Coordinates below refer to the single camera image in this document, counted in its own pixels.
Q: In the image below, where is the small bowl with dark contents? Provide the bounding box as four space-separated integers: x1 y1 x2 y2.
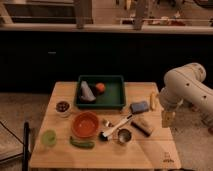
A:
56 101 70 117

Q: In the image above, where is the green plastic tray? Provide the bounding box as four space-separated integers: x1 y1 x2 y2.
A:
74 75 126 109

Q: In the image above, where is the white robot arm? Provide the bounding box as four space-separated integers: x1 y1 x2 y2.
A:
158 63 213 128

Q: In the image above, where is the green pepper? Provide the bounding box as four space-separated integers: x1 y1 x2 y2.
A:
69 136 95 149

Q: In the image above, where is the light green cup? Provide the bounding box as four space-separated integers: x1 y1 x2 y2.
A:
41 130 56 147

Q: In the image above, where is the black chair frame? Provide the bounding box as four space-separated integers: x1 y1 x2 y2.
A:
0 122 30 171

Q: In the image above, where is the red bowl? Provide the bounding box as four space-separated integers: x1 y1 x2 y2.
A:
71 111 99 138

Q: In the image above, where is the grey crumpled cloth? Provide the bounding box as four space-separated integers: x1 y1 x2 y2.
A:
80 81 96 102

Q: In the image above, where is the metal cup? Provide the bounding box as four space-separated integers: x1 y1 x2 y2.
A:
118 129 132 144

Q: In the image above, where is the wooden block with dark side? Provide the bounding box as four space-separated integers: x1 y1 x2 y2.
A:
131 118 154 137

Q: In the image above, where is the blue sponge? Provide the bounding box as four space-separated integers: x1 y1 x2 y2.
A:
130 101 149 114

